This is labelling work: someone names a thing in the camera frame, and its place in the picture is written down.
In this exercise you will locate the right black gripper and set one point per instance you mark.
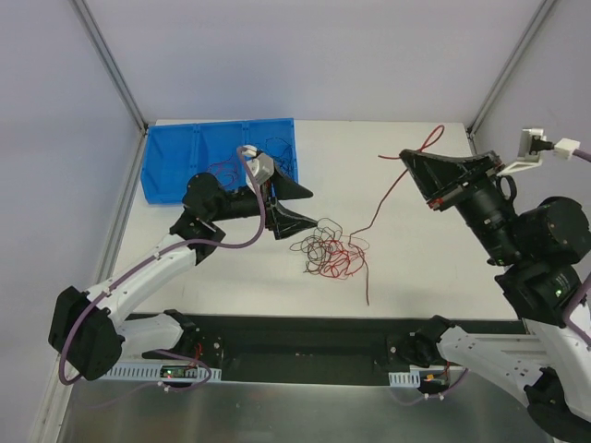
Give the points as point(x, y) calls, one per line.
point(463, 185)

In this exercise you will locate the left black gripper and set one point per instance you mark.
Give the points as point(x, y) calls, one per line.
point(271, 204)

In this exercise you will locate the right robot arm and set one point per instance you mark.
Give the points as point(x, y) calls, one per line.
point(537, 251)

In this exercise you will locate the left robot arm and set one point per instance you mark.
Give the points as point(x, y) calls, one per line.
point(91, 329)

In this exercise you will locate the blue plastic divided bin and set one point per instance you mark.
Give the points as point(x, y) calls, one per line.
point(175, 153)

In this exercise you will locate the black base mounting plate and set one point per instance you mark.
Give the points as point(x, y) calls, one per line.
point(305, 350)

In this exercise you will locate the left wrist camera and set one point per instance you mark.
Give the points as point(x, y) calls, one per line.
point(259, 165)

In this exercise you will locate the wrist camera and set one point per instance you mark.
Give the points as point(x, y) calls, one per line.
point(533, 143)
point(259, 165)

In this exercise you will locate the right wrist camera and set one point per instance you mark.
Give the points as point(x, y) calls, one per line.
point(533, 143)

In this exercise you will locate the left white cable duct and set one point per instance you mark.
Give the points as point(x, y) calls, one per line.
point(147, 372)

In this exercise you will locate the white cable duct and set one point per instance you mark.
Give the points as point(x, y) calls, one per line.
point(147, 372)
point(405, 380)

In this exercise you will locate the right aluminium frame post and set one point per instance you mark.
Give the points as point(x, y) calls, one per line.
point(533, 27)

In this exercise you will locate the aluminium frame post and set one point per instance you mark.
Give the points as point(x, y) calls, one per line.
point(107, 59)
point(533, 27)

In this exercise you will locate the right white cable duct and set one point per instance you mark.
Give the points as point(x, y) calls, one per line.
point(405, 380)

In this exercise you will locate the left aluminium frame post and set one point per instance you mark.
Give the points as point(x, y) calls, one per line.
point(107, 59)

